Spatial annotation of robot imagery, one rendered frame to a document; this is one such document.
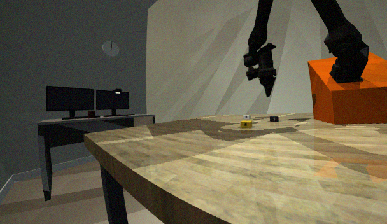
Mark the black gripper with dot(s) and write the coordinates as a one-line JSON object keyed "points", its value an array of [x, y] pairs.
{"points": [[267, 71]]}

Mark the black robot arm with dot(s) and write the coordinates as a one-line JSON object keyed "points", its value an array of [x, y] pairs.
{"points": [[344, 41]]}

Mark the yellow block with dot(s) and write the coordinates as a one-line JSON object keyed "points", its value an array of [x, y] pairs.
{"points": [[246, 124]]}

